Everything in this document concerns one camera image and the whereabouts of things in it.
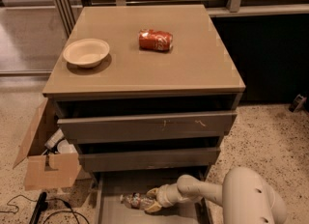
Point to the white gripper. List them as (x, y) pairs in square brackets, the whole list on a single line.
[(163, 197)]

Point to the clear plastic water bottle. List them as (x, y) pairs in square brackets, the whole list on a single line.
[(137, 201)]

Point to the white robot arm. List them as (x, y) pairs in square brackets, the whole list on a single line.
[(244, 196)]

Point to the grey bottom drawer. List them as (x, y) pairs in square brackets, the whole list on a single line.
[(112, 185)]

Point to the grey drawer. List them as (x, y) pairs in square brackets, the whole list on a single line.
[(147, 160), (112, 185), (147, 127)]

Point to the grey middle drawer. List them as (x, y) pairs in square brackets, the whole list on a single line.
[(147, 160)]

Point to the grey top drawer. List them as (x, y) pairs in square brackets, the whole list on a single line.
[(147, 127)]

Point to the grey drawer cabinet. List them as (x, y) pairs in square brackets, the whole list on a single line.
[(196, 75)]

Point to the black power strip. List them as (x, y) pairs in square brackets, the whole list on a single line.
[(41, 206)]

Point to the white item in box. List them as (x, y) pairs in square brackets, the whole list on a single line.
[(54, 139)]

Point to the brown cardboard box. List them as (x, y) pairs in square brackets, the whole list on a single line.
[(45, 171)]

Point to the crushed red soda can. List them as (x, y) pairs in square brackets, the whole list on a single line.
[(155, 40)]

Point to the white paper bowl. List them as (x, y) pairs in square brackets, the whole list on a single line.
[(86, 53)]

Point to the small dark floor object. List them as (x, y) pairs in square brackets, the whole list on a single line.
[(297, 103)]

